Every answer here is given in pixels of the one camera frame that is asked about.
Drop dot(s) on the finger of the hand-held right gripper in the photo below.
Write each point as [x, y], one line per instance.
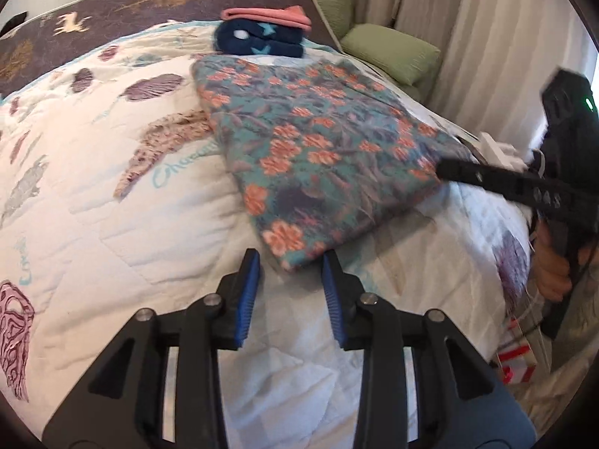
[496, 180]

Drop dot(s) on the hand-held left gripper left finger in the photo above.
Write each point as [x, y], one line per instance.
[248, 299]

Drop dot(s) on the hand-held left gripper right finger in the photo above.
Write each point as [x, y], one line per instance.
[333, 299]

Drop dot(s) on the teal floral garment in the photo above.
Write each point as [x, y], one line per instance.
[318, 149]

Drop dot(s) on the person's right hand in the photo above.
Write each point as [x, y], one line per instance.
[550, 266]

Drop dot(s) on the white power strip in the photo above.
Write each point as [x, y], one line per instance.
[500, 152]

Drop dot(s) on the beige curtain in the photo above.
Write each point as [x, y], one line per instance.
[477, 18]

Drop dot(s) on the white printed quilt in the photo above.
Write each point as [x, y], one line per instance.
[117, 224]

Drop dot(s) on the large green pillow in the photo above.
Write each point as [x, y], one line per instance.
[393, 51]

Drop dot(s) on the red and white box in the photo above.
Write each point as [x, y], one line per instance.
[517, 355]

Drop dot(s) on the small green pillow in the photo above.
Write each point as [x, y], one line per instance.
[333, 11]

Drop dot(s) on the folded navy star-print fleece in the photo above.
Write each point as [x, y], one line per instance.
[257, 39]

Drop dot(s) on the folded pink cloth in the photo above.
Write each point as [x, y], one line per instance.
[266, 16]

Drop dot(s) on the brown deer-print bed sheet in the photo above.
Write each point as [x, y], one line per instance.
[140, 4]

